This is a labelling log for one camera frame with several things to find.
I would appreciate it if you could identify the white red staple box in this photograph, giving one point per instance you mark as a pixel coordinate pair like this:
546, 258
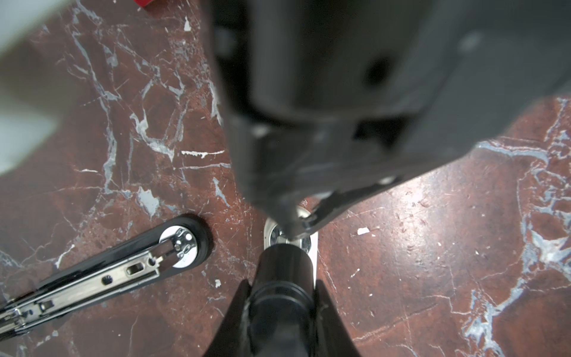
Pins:
143, 3

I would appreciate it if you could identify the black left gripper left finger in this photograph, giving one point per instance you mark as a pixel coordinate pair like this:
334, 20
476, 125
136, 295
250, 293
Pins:
231, 338

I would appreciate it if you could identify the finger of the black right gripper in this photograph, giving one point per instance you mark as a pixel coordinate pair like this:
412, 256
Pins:
282, 210

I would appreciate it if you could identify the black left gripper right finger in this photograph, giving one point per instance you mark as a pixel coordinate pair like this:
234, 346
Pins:
332, 338

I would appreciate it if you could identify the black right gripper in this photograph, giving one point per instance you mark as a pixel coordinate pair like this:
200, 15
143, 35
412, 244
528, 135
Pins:
319, 96

